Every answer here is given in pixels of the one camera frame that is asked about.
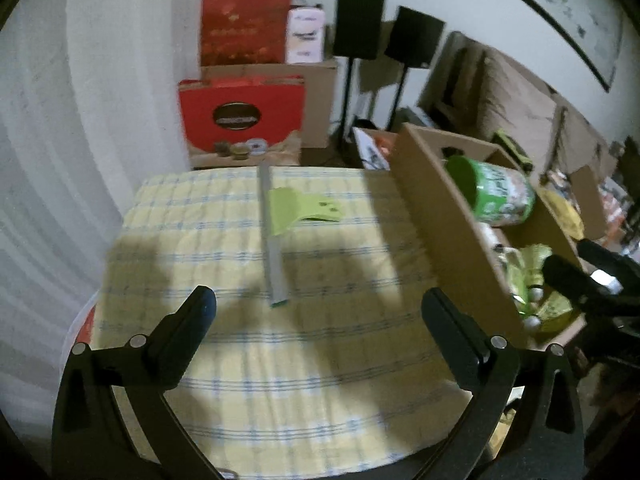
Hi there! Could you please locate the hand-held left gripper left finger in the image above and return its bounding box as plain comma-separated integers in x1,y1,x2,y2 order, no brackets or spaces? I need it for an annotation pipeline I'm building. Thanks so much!
51,285,221,480

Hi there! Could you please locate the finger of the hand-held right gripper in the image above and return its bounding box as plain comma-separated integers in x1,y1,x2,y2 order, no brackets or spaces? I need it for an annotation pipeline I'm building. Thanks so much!
577,239,640,286
542,255,618,318

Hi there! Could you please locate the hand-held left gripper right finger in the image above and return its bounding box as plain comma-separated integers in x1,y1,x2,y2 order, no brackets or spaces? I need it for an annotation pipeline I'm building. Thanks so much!
415,287,586,480

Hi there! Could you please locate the cardboard divider box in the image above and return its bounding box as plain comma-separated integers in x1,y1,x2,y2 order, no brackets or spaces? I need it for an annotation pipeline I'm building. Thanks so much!
390,122,588,352

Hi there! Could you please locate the green snack can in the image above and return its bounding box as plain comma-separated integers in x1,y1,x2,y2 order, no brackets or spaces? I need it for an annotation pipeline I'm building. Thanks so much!
445,155,537,224

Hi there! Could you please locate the green white snack packet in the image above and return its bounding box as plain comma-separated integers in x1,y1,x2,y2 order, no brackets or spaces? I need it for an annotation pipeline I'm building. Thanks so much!
502,245,553,306

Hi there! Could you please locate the yellow crinkled paper liner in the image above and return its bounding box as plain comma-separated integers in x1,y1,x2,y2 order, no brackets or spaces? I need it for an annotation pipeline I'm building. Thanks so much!
537,187,586,241

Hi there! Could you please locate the grey flat strip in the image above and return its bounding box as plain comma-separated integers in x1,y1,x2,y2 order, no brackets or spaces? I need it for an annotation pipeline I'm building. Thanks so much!
256,164,292,308

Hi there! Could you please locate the yellow checked tablecloth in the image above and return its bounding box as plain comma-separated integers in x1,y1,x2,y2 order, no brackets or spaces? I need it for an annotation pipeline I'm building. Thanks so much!
92,165,476,476

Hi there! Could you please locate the orange stool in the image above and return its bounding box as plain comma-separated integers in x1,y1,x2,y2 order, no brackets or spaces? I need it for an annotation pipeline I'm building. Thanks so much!
75,305,96,347

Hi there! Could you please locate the light green plastic scraper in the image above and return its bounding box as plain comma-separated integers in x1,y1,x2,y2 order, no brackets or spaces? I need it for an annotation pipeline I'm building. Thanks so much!
267,187,345,238

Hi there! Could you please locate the green item on sofa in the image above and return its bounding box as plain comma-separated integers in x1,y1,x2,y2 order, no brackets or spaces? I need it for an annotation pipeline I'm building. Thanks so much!
492,130,531,166

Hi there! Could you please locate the open cardboard box of clutter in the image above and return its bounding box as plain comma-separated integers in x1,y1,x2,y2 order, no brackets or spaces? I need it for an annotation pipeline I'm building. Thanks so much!
352,127,401,171

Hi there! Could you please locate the brown covered sofa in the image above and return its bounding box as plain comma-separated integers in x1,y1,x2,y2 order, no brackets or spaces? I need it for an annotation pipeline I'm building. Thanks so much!
417,31,616,201

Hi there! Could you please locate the red collection gift box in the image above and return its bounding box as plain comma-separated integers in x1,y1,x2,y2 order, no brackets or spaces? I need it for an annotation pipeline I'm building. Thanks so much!
177,76,306,168

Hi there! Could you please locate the black speaker stand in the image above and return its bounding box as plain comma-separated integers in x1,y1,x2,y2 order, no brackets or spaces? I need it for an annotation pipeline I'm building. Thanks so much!
385,66,411,131
335,57,358,146

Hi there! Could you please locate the large cardboard box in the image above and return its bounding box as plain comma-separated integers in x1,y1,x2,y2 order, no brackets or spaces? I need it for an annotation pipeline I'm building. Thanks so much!
200,58,340,150

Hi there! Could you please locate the black framed painting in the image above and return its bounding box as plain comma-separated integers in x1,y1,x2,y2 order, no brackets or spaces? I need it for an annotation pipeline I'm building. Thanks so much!
460,0,626,93

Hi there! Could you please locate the red floral gift bag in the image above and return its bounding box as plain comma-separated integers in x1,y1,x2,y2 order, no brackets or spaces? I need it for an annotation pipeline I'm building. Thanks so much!
200,0,293,67

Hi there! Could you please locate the white printed box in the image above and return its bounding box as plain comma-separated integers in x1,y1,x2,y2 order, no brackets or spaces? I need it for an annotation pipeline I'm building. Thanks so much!
286,6,326,64

